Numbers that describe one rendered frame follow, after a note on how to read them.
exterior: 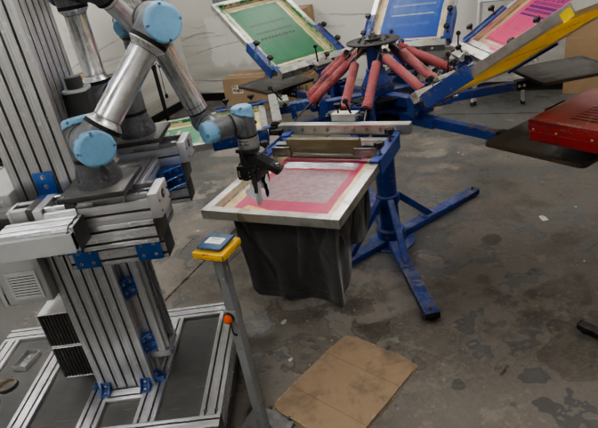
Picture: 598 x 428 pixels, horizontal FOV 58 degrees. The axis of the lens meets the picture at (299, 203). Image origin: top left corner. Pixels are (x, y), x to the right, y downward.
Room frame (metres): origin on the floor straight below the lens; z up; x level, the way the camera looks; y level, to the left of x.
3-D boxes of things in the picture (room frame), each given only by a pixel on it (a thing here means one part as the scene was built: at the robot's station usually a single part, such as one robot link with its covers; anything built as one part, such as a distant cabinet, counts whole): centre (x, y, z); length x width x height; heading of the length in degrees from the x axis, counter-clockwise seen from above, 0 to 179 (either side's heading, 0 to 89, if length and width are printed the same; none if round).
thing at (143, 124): (2.22, 0.61, 1.31); 0.15 x 0.15 x 0.10
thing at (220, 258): (1.70, 0.32, 0.48); 0.22 x 0.22 x 0.96; 61
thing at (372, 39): (3.07, -0.56, 0.67); 0.39 x 0.39 x 1.35
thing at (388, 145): (2.22, -0.42, 0.98); 0.30 x 0.05 x 0.07; 151
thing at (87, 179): (1.72, 0.65, 1.31); 0.15 x 0.15 x 0.10
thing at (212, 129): (1.80, 0.24, 1.35); 0.11 x 0.11 x 0.08; 26
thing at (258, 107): (3.05, 0.34, 1.05); 1.08 x 0.61 x 0.23; 91
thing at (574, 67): (3.09, -1.23, 0.91); 1.34 x 0.40 x 0.08; 91
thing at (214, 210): (2.14, -0.06, 0.97); 0.79 x 0.58 x 0.04; 151
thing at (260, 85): (3.64, -0.21, 0.91); 1.34 x 0.40 x 0.08; 31
